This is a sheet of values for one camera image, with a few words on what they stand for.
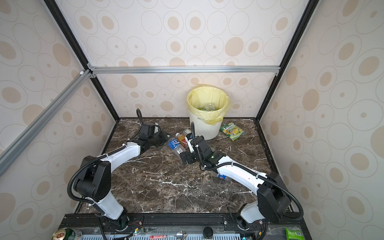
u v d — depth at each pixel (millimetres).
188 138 719
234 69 1666
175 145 873
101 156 497
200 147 604
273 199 421
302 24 731
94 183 461
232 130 1093
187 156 716
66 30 747
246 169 485
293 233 699
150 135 729
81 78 836
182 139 1001
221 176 855
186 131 1058
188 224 747
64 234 617
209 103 1037
